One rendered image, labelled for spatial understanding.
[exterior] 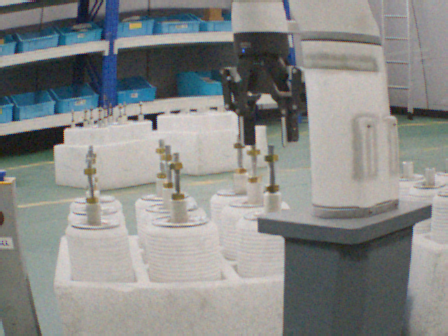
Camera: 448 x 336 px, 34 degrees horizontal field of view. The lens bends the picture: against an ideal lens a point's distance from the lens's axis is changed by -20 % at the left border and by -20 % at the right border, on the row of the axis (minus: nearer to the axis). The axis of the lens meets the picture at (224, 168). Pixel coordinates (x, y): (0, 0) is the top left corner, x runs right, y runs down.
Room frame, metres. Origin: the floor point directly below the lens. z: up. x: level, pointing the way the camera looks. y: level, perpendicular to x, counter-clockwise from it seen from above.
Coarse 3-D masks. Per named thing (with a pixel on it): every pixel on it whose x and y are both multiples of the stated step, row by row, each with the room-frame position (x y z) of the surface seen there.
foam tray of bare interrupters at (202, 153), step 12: (156, 132) 4.02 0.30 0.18; (168, 132) 3.96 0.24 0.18; (180, 132) 3.88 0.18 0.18; (192, 132) 3.82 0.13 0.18; (204, 132) 3.81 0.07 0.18; (216, 132) 3.85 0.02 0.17; (228, 132) 3.90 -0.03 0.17; (264, 132) 4.03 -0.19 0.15; (168, 144) 3.95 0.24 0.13; (180, 144) 3.88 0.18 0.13; (192, 144) 3.82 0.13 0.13; (204, 144) 3.81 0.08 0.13; (216, 144) 3.85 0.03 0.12; (228, 144) 3.89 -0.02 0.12; (264, 144) 4.03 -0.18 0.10; (180, 156) 3.88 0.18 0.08; (192, 156) 3.82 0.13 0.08; (204, 156) 3.81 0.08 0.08; (216, 156) 3.85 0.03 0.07; (228, 156) 3.89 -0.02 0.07; (192, 168) 3.82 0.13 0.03; (204, 168) 3.81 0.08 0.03; (216, 168) 3.85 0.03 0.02; (228, 168) 3.89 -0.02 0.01
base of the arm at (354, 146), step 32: (320, 64) 0.79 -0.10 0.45; (352, 64) 0.78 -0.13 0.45; (320, 96) 0.80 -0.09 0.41; (352, 96) 0.78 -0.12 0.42; (384, 96) 0.80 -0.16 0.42; (320, 128) 0.80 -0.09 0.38; (352, 128) 0.78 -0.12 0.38; (384, 128) 0.79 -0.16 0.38; (320, 160) 0.80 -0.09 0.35; (352, 160) 0.78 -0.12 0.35; (384, 160) 0.79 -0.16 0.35; (320, 192) 0.80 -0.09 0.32; (352, 192) 0.78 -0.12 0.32; (384, 192) 0.79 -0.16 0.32
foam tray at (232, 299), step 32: (64, 256) 1.21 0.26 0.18; (64, 288) 1.01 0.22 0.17; (96, 288) 1.02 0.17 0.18; (128, 288) 1.03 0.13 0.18; (160, 288) 1.03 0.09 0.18; (192, 288) 1.04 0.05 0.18; (224, 288) 1.04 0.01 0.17; (256, 288) 1.05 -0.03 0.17; (64, 320) 1.01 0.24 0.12; (96, 320) 1.02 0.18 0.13; (128, 320) 1.02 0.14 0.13; (160, 320) 1.03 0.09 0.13; (192, 320) 1.04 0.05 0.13; (224, 320) 1.04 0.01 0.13; (256, 320) 1.05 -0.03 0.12
